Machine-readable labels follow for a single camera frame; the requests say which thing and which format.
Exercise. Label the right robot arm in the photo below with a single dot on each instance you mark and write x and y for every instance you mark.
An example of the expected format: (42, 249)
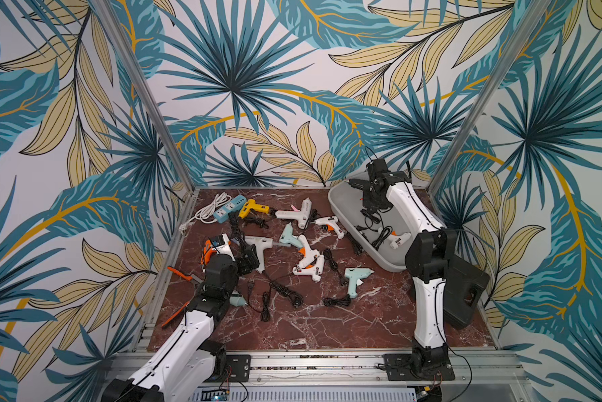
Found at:
(427, 260)

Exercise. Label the grey plastic storage box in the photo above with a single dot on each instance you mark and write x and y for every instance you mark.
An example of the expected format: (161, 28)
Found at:
(347, 203)

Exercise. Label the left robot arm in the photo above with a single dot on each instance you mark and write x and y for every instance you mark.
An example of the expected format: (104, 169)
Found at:
(189, 357)

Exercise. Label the yellow glue gun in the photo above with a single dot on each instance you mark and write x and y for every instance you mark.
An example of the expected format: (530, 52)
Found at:
(252, 205)

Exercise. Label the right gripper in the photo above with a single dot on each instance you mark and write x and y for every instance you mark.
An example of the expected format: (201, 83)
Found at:
(369, 186)

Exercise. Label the orange handled pliers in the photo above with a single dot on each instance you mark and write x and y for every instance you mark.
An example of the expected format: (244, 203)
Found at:
(182, 275)

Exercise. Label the small white glue gun orange trigger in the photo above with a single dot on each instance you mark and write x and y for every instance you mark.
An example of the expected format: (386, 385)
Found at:
(331, 223)

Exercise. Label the teal power strip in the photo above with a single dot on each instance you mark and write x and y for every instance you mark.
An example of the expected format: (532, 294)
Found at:
(221, 215)

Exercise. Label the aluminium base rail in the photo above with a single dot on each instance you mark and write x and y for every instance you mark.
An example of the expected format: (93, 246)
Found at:
(359, 374)

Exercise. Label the black glue gun orange trigger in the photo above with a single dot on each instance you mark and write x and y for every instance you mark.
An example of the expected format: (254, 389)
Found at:
(360, 184)

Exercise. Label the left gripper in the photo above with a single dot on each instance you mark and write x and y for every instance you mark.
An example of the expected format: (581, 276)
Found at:
(252, 259)

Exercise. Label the large white glue gun pink stick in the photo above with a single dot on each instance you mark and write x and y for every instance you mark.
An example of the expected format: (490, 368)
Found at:
(301, 217)

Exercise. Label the large white glue gun blue trigger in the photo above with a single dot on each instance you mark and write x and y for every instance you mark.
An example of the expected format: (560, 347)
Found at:
(261, 244)

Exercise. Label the small white glue gun front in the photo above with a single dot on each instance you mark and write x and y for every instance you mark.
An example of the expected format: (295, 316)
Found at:
(395, 241)

